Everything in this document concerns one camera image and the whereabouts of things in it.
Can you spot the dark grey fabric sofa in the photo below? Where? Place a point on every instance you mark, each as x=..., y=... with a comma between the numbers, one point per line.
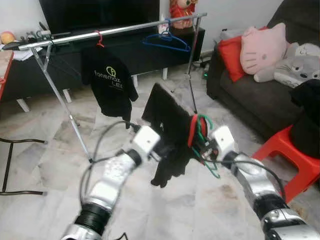
x=255, y=100

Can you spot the green plastic hanger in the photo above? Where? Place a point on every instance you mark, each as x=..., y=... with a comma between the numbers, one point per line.
x=202, y=122

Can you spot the black shirt with fonemax print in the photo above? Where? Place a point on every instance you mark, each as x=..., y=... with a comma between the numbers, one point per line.
x=110, y=82

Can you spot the black television console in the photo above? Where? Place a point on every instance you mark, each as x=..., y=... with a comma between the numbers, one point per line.
x=150, y=57

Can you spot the orange round toy figure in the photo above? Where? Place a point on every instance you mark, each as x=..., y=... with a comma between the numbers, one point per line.
x=7, y=37

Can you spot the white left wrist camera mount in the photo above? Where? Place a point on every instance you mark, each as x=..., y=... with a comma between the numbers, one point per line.
x=145, y=141

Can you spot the grey charger with green light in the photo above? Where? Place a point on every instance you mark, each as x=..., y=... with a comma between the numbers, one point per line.
x=204, y=76

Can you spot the blue plastic hanger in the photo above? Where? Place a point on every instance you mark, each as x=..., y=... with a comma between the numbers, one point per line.
x=166, y=35

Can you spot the grey sleeping totoro plush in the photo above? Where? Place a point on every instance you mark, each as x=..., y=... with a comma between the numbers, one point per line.
x=306, y=49

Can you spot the red laughing buddha statue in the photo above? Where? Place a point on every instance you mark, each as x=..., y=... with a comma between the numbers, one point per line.
x=182, y=14

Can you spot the black metal table frame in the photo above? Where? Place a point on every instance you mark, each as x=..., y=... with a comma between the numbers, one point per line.
x=9, y=165

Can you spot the grey open-eyed totoro plush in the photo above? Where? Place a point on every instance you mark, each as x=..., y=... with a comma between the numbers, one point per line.
x=290, y=70

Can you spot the silver metal clothes rack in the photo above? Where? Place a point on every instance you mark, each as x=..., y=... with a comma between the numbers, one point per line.
x=125, y=28

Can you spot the red plastic stool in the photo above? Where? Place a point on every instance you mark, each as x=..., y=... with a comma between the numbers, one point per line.
x=292, y=150

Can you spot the black flat television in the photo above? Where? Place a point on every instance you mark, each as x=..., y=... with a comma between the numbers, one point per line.
x=100, y=15

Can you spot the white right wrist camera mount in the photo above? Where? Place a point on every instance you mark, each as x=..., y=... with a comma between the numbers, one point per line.
x=222, y=140

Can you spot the red cushion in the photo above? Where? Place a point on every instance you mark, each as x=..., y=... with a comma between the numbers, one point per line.
x=230, y=57

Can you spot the red plastic hanger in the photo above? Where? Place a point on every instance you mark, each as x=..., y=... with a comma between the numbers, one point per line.
x=100, y=43

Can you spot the pink cat face pillow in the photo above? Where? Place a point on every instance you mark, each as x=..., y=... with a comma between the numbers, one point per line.
x=265, y=50

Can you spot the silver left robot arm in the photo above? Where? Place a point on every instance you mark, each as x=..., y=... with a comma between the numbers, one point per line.
x=105, y=185

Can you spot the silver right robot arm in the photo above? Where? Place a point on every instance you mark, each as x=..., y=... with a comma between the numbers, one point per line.
x=260, y=190

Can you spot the black shirt with red collar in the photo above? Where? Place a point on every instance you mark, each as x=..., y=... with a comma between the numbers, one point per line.
x=167, y=135

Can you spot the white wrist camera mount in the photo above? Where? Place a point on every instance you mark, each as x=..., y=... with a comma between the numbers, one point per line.
x=145, y=141
x=222, y=140

